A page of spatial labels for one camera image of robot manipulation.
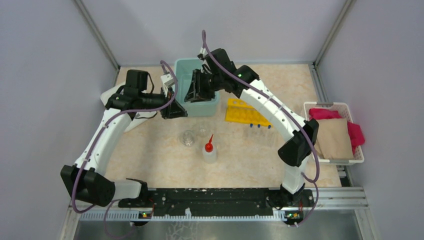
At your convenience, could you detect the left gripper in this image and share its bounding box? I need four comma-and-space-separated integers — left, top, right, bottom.
139, 85, 188, 120

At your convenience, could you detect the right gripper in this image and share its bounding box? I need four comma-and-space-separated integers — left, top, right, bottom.
184, 69, 223, 104

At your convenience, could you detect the clear glass beaker front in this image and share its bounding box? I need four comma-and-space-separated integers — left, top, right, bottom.
179, 130, 196, 147

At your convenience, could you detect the clear glass beaker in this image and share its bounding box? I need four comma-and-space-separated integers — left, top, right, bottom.
179, 130, 196, 147
197, 121, 213, 138

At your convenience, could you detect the yellow test tube rack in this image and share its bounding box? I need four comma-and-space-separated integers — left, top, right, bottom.
224, 98, 273, 129

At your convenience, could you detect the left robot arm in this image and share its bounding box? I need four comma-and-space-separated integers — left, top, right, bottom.
60, 69, 187, 214

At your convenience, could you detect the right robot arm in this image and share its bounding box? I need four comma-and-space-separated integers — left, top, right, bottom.
184, 47, 319, 206

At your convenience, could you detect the teal plastic bin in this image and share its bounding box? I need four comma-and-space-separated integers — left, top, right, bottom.
174, 58, 221, 117

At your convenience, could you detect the clear glass beaker rear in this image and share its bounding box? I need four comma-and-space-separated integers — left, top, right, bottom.
197, 121, 213, 138

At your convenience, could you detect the white plastic lid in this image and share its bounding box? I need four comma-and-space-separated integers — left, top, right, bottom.
100, 82, 157, 133

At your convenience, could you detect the red-capped wash bottle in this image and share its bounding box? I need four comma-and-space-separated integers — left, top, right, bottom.
202, 134, 218, 164

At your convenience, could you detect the brown paper bag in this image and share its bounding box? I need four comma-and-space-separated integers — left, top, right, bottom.
316, 118, 354, 160

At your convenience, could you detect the white perforated basket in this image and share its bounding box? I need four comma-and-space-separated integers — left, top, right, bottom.
301, 101, 365, 166

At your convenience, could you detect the pink cloth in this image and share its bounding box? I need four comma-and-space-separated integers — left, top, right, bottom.
308, 107, 365, 160

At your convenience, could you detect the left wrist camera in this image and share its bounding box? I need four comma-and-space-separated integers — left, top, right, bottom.
160, 72, 175, 89

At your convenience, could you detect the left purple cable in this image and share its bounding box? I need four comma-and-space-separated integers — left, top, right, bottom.
71, 60, 179, 239

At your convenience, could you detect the purple cable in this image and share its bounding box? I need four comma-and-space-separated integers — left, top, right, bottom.
71, 60, 179, 239
201, 30, 321, 228

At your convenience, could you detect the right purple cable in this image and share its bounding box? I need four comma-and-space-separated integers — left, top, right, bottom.
201, 30, 321, 228

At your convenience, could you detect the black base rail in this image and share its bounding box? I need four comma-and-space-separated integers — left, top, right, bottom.
118, 188, 314, 217

